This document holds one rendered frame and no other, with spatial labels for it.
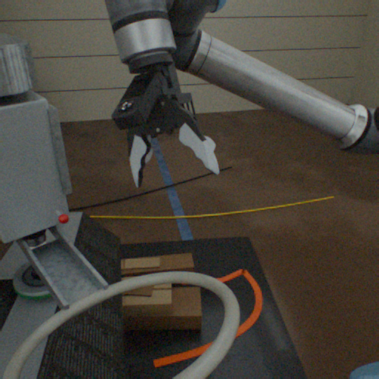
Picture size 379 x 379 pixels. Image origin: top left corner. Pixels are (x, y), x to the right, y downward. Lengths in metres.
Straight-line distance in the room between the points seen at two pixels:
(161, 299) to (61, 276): 1.18
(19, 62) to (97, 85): 4.98
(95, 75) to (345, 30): 4.23
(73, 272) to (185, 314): 1.26
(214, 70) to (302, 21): 5.93
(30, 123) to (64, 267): 0.43
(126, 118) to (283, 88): 0.42
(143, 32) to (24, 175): 0.71
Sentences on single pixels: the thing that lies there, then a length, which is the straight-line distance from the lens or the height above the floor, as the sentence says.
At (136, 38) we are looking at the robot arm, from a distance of 0.57.
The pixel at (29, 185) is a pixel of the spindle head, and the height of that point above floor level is 1.34.
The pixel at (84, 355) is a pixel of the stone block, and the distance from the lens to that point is 1.39.
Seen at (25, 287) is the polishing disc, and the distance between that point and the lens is 1.45.
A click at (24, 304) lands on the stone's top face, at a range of 1.47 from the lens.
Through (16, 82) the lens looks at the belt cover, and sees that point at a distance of 1.07.
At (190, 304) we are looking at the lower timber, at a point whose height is 0.14.
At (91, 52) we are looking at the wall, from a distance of 5.94.
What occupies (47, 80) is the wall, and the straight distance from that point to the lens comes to 6.07.
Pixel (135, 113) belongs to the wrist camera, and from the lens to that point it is 0.50.
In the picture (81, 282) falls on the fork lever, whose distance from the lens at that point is 1.10.
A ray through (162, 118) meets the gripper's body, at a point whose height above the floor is 1.68.
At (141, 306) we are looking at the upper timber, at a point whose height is 0.22.
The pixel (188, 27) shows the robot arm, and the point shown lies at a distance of 0.70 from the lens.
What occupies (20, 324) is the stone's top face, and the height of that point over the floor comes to 0.87.
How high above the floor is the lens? 1.86
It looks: 29 degrees down
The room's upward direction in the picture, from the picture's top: straight up
